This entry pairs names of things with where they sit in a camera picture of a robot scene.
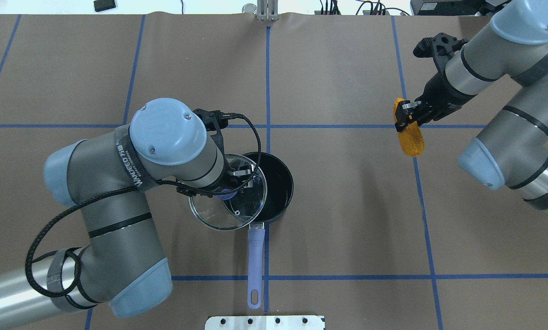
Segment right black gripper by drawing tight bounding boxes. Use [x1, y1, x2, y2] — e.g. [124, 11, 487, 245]
[395, 73, 465, 133]

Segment yellow toy corn cob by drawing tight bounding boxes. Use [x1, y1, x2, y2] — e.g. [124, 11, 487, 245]
[393, 98, 425, 157]

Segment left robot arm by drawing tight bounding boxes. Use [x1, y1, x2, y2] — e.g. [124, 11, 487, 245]
[0, 98, 257, 330]

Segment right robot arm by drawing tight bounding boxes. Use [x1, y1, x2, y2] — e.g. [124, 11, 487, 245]
[393, 0, 548, 215]

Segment dark blue saucepan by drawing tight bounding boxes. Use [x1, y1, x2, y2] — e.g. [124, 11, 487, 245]
[241, 152, 294, 309]

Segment black laptop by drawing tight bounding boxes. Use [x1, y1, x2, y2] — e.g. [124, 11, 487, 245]
[410, 0, 509, 16]

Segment black power strip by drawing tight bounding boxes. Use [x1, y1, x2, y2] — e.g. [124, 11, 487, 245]
[314, 3, 391, 16]

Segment small black square pad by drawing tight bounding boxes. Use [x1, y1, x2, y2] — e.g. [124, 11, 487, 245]
[93, 0, 117, 13]

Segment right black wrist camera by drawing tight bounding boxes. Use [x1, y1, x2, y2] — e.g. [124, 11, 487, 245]
[413, 32, 469, 71]

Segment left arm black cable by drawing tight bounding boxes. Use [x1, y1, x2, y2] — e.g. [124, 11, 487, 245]
[25, 112, 263, 298]

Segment white camera stand post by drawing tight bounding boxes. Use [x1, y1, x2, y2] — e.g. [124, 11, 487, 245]
[204, 315, 326, 330]

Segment aluminium frame post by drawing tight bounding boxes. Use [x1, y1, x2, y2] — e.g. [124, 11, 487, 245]
[256, 0, 279, 22]

